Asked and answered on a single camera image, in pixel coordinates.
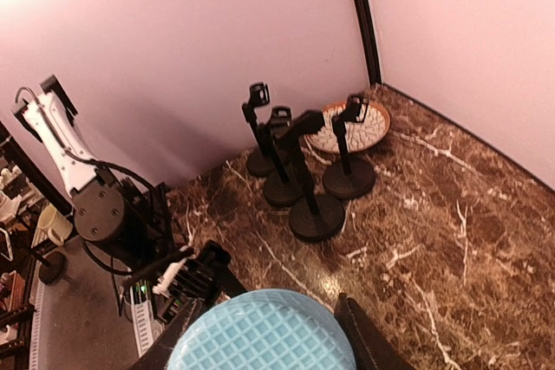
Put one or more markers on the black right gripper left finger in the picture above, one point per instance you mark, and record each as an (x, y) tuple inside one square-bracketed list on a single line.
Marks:
[(157, 356)]

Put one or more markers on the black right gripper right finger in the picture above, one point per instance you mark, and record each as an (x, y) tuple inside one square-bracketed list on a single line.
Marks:
[(371, 349)]

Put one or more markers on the blue microphone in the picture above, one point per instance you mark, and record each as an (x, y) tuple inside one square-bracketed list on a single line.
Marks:
[(264, 329)]

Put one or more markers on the black stand of mint microphone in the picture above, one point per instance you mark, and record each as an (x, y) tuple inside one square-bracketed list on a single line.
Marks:
[(317, 217)]

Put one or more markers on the black stand of purple microphone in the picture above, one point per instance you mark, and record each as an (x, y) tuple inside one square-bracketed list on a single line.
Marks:
[(351, 177)]

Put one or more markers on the black stand of beige microphone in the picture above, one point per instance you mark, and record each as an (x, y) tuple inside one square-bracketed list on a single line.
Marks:
[(280, 188)]

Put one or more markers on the black stand of orange microphone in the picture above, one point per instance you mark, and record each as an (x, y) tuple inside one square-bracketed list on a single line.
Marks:
[(266, 159)]

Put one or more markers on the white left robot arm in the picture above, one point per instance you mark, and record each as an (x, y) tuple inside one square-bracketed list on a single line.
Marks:
[(115, 210)]

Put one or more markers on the cream mug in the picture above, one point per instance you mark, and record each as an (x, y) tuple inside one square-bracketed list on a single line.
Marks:
[(55, 226)]

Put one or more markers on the flower pattern ceramic plate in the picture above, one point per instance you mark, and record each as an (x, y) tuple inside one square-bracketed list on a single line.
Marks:
[(359, 136)]

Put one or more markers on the white slotted cable duct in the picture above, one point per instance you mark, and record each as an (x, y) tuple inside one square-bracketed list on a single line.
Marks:
[(76, 326)]

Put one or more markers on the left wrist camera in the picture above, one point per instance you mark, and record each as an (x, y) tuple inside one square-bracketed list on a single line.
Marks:
[(185, 278)]

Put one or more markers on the left black frame post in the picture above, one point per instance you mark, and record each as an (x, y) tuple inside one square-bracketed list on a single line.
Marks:
[(366, 27)]

